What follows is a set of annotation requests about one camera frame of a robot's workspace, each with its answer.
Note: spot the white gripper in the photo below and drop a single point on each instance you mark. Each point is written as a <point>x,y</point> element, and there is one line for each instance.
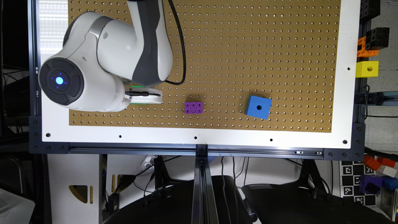
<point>145,95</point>

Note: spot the green block with hole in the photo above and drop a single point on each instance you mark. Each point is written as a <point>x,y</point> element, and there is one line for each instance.
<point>135,103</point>

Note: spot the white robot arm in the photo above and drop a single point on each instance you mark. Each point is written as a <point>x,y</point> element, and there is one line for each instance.
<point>105,64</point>

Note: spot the purple studded block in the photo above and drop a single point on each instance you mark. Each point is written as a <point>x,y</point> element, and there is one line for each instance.
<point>193,107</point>

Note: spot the blue block with hole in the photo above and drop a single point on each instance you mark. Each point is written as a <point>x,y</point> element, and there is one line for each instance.
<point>258,107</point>

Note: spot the yellow block with hole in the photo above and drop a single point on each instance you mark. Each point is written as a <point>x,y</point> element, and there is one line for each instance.
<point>367,69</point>

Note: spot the red orange block in bin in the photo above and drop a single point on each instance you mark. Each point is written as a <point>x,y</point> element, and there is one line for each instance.
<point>375,164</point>

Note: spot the black block top right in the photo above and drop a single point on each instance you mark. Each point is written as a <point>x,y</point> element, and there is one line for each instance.
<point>369,9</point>

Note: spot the black block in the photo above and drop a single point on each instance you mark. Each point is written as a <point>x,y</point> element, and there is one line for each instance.
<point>369,9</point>
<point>377,38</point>

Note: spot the black block middle right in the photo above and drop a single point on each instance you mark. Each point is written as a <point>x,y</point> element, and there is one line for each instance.
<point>377,38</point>

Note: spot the purple block in bin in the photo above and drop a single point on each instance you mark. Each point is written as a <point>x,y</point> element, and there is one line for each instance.
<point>370,184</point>

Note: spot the white cabinet panel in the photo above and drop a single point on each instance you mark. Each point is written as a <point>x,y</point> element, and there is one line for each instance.
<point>75,188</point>

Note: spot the black chair left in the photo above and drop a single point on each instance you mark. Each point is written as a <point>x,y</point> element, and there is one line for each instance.
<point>177,208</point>

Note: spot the black chair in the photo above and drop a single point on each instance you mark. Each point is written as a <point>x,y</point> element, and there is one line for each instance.
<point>177,208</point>
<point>290,204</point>

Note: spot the black chair right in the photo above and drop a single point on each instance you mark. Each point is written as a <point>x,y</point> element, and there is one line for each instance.
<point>290,204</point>

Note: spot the fiducial marker sheet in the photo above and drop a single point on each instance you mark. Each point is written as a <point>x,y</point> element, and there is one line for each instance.
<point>350,173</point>

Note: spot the white board frame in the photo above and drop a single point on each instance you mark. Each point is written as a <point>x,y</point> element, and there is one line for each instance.
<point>56,126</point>

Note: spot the dark aluminium table frame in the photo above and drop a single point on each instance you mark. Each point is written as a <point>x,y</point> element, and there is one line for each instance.
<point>184,155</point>

